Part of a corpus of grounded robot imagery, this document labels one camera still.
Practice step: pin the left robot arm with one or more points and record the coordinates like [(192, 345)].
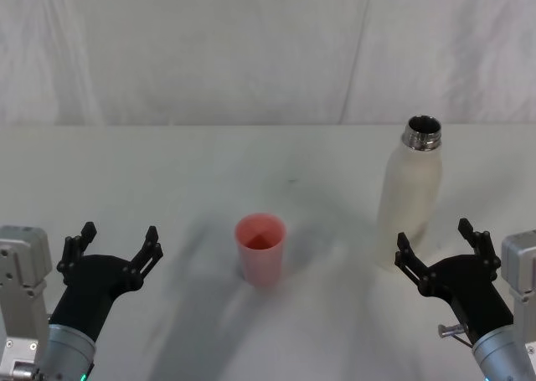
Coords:
[(67, 351)]

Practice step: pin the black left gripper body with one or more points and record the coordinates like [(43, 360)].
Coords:
[(92, 289)]

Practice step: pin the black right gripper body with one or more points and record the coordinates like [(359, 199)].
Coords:
[(469, 289)]

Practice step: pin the cream vacuum bottle steel neck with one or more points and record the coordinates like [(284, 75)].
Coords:
[(412, 192)]

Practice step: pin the white curtain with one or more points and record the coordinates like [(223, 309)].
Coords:
[(209, 50)]

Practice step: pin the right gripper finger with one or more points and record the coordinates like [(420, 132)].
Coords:
[(481, 247), (412, 266)]

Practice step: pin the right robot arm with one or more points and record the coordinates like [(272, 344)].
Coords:
[(498, 351)]

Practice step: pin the pink plastic cup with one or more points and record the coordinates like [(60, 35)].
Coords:
[(260, 259)]

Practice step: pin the white tablecloth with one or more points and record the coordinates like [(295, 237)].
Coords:
[(188, 180)]

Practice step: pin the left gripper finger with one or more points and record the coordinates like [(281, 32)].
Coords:
[(144, 259), (69, 255)]

